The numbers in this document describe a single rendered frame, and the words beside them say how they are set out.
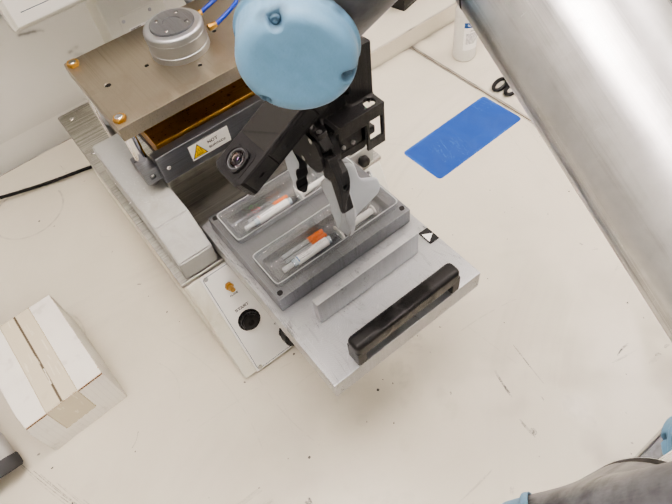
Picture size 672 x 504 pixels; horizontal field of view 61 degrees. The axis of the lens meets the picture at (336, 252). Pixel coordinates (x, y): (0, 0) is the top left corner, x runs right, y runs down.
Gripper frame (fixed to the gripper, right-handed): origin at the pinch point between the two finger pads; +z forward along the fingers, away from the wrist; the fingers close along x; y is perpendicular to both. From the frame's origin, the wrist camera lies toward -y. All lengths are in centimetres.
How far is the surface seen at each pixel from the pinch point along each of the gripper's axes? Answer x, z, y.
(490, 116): 18, 29, 52
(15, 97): 77, 17, -21
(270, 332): 4.3, 24.5, -9.8
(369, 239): -4.1, 4.9, 3.7
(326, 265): -3.8, 4.6, -2.7
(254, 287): 1.0, 7.2, -10.4
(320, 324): -8.3, 7.2, -7.3
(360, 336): -14.3, 3.1, -5.9
